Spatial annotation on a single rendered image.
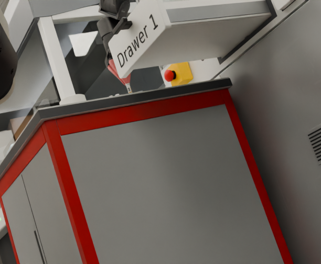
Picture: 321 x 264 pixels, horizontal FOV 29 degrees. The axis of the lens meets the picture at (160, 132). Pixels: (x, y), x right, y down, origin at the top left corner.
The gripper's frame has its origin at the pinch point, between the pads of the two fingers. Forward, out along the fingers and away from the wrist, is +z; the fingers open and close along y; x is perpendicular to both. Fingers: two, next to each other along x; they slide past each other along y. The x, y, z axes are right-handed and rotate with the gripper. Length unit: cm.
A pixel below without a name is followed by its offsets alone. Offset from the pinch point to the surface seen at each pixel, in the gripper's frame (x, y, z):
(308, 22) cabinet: -38, -38, 9
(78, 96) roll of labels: 16.4, -11.8, 4.8
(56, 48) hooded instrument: 8, 57, -39
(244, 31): -30.7, -19.2, 0.9
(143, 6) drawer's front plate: -1.9, -32.1, -6.6
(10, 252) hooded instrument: 46, 208, 14
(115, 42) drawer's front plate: 3.0, -13.8, -6.8
